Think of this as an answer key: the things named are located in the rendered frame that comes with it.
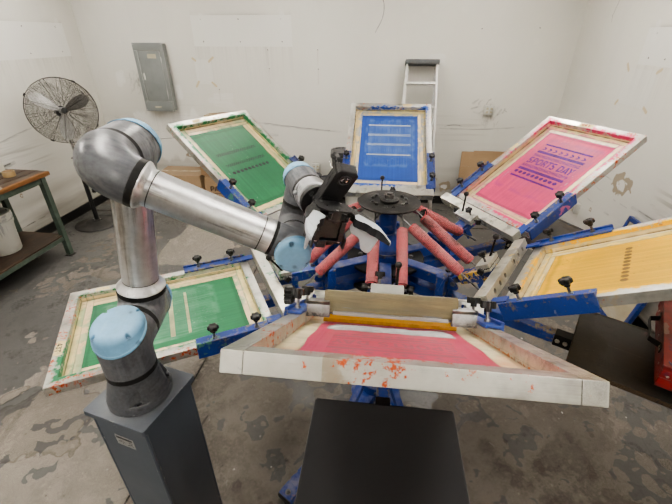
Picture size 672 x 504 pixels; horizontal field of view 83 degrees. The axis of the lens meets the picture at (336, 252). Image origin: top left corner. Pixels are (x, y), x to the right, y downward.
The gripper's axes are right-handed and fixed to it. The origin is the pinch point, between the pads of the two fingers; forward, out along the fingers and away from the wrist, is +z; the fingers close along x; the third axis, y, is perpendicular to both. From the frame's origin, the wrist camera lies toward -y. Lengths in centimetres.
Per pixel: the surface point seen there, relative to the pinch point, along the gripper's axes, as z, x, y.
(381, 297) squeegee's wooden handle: -29, -33, 35
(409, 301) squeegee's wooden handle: -25, -40, 33
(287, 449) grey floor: -67, -42, 170
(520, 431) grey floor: -32, -166, 134
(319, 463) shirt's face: -4, -15, 74
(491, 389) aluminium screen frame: 24.5, -15.9, 10.6
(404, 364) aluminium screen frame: 17.4, -5.0, 11.8
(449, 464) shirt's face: 9, -47, 64
